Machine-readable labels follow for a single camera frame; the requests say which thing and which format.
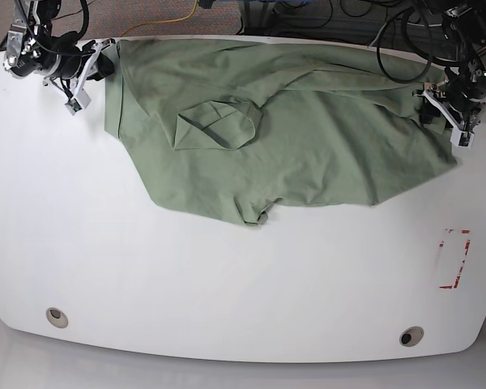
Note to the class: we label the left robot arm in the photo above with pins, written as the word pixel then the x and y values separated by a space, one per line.
pixel 463 23

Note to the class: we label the green polo t-shirt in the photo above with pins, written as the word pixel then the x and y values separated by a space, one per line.
pixel 227 129

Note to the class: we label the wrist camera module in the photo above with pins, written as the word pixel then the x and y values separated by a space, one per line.
pixel 77 103
pixel 462 138

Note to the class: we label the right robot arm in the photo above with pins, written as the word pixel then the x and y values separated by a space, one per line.
pixel 32 48

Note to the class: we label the right table cable grommet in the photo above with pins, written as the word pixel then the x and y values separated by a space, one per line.
pixel 411 337

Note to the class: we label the table cable grommet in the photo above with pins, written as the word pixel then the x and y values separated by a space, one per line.
pixel 57 318
pixel 411 337

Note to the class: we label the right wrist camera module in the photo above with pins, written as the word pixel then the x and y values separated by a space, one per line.
pixel 77 103

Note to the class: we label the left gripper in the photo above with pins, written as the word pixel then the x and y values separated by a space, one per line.
pixel 461 105

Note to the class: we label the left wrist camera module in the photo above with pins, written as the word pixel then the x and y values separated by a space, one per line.
pixel 462 138

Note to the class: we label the red tape rectangle marking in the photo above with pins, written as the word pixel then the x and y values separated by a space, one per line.
pixel 451 257

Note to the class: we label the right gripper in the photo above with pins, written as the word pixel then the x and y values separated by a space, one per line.
pixel 73 66

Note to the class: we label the left table cable grommet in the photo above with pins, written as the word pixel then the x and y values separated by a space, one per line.
pixel 57 318

